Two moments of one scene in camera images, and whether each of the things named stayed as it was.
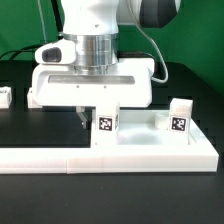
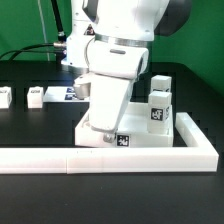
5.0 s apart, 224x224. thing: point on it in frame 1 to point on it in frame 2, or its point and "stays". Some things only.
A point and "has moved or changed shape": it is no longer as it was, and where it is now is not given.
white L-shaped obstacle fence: (199, 155) stays
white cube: (107, 123) has moved or changed shape
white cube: (5, 97) stays
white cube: (31, 104) stays
